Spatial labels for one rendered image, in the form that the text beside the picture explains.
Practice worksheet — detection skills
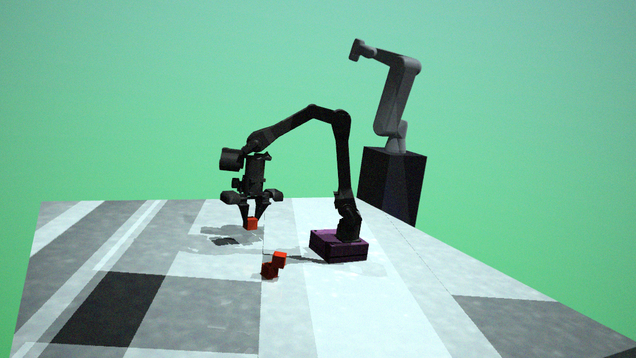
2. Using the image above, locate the red cube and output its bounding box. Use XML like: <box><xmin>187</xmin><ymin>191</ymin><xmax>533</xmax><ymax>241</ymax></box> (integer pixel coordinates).
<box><xmin>243</xmin><ymin>216</ymin><xmax>258</xmax><ymax>230</ymax></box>
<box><xmin>261</xmin><ymin>262</ymin><xmax>279</xmax><ymax>280</ymax></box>
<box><xmin>271</xmin><ymin>251</ymin><xmax>287</xmax><ymax>269</ymax></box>

